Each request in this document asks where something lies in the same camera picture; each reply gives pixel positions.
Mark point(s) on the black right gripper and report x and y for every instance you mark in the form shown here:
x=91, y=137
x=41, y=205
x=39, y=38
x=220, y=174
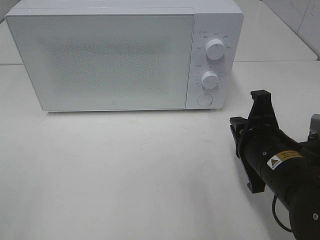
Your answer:
x=258, y=141

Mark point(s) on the lower white timer knob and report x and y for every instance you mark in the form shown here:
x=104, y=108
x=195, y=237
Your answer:
x=209, y=80

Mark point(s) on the round white door button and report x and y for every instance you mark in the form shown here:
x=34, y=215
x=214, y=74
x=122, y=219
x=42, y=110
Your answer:
x=205, y=100

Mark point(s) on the white microwave oven body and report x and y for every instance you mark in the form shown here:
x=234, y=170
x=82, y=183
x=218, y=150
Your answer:
x=212, y=19

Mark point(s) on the upper white power knob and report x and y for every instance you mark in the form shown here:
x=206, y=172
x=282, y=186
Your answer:
x=215, y=48

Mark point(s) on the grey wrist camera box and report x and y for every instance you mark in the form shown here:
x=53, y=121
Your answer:
x=314, y=129

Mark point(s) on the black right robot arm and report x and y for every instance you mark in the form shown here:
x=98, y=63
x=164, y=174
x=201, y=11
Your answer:
x=290, y=169

